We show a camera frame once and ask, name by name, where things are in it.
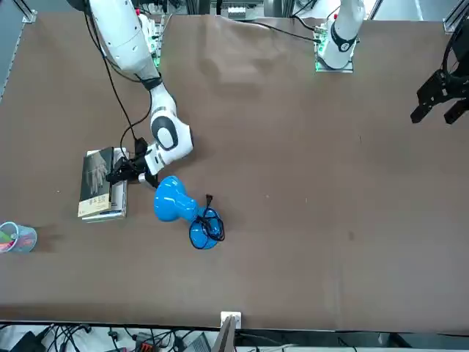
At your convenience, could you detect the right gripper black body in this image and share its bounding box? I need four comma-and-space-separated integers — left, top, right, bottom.
128, 155, 147, 180

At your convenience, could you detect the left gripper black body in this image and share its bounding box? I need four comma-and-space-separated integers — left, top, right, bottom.
437, 67, 469, 102

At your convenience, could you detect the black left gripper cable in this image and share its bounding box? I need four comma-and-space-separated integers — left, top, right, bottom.
441, 23, 469, 76

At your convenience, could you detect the white book with blue print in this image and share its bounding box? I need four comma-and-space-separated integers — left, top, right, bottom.
81, 147, 129, 223

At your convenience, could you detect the black lamp cord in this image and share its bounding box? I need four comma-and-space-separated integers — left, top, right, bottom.
188, 193, 226, 243

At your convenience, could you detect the blue desk lamp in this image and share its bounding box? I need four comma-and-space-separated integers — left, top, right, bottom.
153, 175, 226, 252

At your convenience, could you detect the aluminium frame post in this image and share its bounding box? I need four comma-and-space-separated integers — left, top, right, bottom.
212, 311, 243, 352

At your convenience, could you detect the black and cream book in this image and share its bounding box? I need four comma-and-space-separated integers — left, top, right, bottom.
77, 146, 115, 219

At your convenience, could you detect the clear blue pen cup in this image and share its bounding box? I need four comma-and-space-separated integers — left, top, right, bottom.
0, 221, 38, 254

